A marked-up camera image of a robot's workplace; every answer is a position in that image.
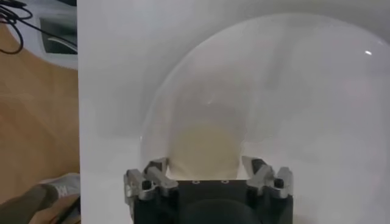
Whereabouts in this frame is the grey sneaker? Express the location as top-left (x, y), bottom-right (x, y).
top-left (38, 172), bottom-right (82, 201)

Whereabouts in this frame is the white unit with dark panel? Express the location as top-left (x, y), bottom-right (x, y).
top-left (18, 0), bottom-right (79, 70)

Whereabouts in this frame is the olive trouser leg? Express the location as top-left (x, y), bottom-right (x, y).
top-left (0, 182), bottom-right (60, 224)

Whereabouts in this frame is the black looped floor cable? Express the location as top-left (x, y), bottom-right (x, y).
top-left (0, 0), bottom-right (79, 55)

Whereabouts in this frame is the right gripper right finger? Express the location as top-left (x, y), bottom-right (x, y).
top-left (242, 155), bottom-right (294, 199)

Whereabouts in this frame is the white round plate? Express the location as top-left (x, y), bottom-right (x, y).
top-left (139, 12), bottom-right (390, 224)

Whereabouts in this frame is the white steamed baozi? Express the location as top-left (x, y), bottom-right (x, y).
top-left (166, 124), bottom-right (244, 180)

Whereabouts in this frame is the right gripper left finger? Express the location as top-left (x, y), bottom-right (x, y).
top-left (123, 156), bottom-right (179, 211)

